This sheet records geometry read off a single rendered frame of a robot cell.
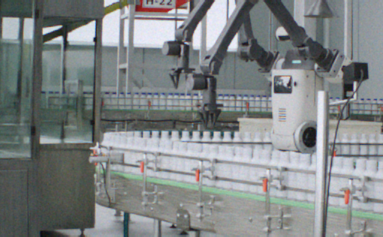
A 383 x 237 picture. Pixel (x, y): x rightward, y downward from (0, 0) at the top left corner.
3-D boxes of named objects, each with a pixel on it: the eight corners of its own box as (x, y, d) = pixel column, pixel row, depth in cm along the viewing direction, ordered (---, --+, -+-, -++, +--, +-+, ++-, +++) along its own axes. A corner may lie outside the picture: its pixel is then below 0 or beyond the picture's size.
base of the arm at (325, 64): (327, 50, 445) (317, 72, 442) (315, 40, 441) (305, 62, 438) (339, 49, 437) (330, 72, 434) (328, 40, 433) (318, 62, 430)
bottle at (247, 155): (242, 192, 377) (243, 148, 376) (236, 190, 382) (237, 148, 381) (257, 191, 379) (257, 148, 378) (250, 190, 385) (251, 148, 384)
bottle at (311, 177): (318, 202, 342) (319, 155, 341) (303, 201, 346) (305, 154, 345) (327, 201, 347) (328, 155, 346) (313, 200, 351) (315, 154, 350)
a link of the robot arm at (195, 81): (219, 61, 401) (207, 62, 408) (195, 60, 394) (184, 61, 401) (219, 90, 401) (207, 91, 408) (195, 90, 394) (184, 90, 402)
